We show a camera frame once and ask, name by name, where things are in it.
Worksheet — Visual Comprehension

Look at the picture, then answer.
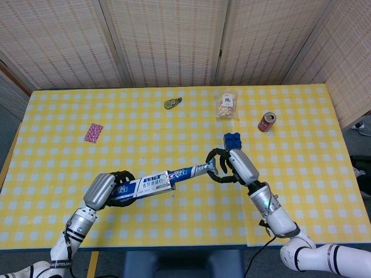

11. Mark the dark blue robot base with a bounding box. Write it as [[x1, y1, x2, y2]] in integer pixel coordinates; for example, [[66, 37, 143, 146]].
[[123, 250, 245, 278]]

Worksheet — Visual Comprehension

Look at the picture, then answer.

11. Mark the clear bag of snacks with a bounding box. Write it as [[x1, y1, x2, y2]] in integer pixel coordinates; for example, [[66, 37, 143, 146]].
[[214, 90, 241, 120]]

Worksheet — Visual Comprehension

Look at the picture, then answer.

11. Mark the black cable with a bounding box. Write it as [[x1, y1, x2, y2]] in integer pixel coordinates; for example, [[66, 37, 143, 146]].
[[244, 236, 281, 278]]

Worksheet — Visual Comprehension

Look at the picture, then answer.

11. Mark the pink patterned card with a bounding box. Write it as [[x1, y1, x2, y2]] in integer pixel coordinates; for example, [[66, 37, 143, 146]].
[[83, 123, 104, 144]]

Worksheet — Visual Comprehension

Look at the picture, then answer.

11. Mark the blue toy building block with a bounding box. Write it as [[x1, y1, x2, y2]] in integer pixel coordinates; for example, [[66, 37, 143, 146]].
[[223, 131, 242, 152]]

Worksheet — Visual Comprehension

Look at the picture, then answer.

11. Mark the blue white toothpaste tube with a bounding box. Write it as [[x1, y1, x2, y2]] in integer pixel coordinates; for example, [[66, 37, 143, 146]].
[[168, 162, 219, 185]]

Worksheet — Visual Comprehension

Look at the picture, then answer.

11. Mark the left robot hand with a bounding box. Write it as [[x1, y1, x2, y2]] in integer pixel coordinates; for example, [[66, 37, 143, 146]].
[[83, 170, 137, 211]]

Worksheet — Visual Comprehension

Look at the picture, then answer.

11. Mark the black bag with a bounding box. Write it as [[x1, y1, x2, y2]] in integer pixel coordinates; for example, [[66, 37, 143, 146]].
[[350, 155, 371, 198]]

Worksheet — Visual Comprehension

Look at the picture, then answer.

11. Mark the green correction tape dispenser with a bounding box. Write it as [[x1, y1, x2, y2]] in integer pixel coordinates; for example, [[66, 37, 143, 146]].
[[163, 97, 183, 110]]

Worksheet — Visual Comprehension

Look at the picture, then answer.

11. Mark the red drink can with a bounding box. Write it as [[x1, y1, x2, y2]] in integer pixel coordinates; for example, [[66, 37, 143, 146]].
[[257, 111, 277, 133]]

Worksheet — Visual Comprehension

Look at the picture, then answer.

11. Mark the yellow checkered tablecloth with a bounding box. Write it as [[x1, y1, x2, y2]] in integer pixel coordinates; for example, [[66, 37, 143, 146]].
[[0, 83, 371, 251]]

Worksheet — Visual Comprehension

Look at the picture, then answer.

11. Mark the blue white toothpaste box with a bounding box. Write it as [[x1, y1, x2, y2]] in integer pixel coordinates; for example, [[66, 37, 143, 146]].
[[111, 170, 177, 204]]

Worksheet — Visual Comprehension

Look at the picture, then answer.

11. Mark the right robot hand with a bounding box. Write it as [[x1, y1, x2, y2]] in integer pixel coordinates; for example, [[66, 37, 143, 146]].
[[205, 147, 260, 187]]

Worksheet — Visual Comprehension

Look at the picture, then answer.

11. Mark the woven folding screen panel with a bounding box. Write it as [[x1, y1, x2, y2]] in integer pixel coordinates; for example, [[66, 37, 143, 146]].
[[282, 0, 371, 130], [214, 0, 334, 86], [0, 59, 33, 123], [98, 0, 232, 88], [0, 0, 129, 91]]

